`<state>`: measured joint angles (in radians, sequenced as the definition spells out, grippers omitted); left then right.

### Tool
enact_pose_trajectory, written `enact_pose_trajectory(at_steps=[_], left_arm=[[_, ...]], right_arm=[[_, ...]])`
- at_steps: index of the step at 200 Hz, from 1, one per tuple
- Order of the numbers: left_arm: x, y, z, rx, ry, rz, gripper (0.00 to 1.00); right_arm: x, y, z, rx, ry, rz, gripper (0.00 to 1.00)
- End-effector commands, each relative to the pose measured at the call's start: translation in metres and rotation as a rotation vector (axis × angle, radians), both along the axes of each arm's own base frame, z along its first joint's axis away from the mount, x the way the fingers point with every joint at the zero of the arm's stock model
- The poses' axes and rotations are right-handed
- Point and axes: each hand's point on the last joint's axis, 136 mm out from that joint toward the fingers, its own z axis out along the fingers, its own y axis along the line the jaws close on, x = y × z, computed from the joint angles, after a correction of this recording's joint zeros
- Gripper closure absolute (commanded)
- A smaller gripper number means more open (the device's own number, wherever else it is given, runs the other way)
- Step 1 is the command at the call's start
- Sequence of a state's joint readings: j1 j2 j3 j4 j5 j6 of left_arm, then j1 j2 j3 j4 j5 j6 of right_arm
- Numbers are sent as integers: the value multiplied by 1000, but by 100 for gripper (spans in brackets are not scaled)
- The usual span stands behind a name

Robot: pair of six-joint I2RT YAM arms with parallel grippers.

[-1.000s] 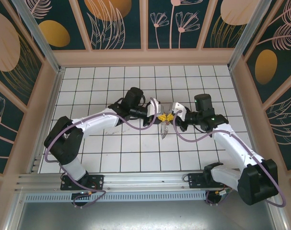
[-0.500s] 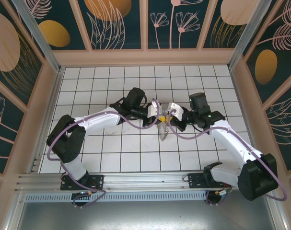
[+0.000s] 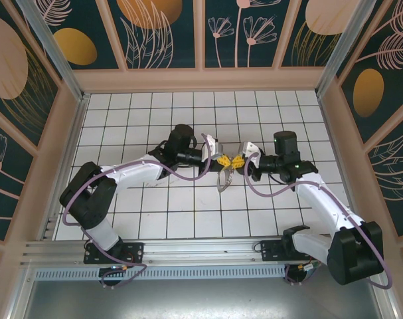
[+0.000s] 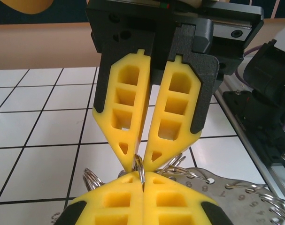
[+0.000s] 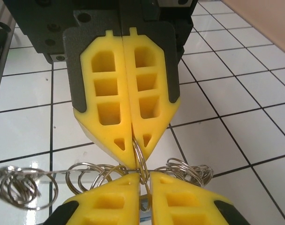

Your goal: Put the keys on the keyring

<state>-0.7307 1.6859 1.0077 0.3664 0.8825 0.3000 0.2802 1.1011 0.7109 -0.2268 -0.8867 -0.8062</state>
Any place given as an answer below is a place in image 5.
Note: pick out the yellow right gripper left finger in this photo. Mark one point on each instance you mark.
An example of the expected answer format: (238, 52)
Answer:
(114, 194)

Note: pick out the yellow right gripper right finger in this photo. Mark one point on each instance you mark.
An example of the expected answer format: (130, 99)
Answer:
(187, 194)

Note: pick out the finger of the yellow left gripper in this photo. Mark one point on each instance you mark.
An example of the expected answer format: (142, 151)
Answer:
(165, 112)
(90, 122)

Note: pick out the bunch of silver keyrings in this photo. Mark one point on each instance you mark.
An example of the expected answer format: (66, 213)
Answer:
(140, 153)

